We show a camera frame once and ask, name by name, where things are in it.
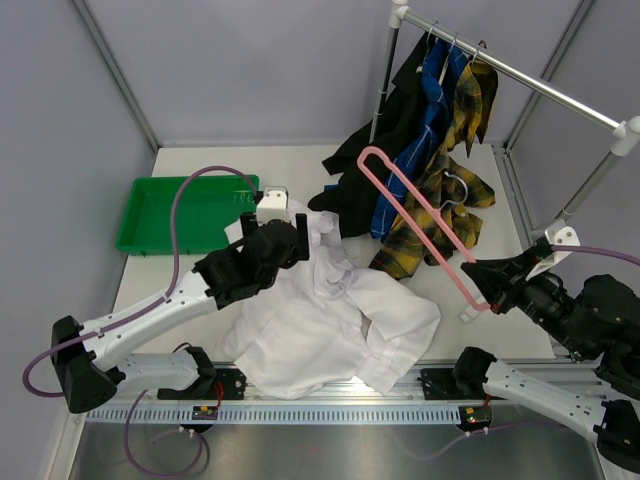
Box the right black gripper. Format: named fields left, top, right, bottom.
left=462, top=244, right=594, bottom=357

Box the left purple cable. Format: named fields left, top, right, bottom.
left=21, top=165, right=264, bottom=474

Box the pink hanger with metal hook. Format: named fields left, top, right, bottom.
left=356, top=146, right=494, bottom=314

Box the black shirt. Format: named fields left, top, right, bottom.
left=307, top=34, right=431, bottom=241

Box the metal clothes rack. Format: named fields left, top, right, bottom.
left=367, top=0, right=640, bottom=324

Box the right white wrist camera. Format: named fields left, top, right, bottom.
left=524, top=225, right=581, bottom=279

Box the white shirt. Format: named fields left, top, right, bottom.
left=223, top=200, right=441, bottom=400

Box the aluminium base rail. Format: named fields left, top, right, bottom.
left=119, top=362, right=601, bottom=406

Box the green plastic tray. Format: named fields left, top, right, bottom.
left=115, top=174, right=261, bottom=256

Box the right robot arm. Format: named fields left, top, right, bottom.
left=452, top=243, right=639, bottom=473

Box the white slotted cable duct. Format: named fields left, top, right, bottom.
left=84, top=405, right=464, bottom=425

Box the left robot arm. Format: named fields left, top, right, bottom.
left=50, top=214, right=309, bottom=414

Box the yellow plaid shirt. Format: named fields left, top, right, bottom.
left=370, top=61, right=498, bottom=280

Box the blue plaid shirt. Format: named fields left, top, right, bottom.
left=370, top=38, right=464, bottom=240

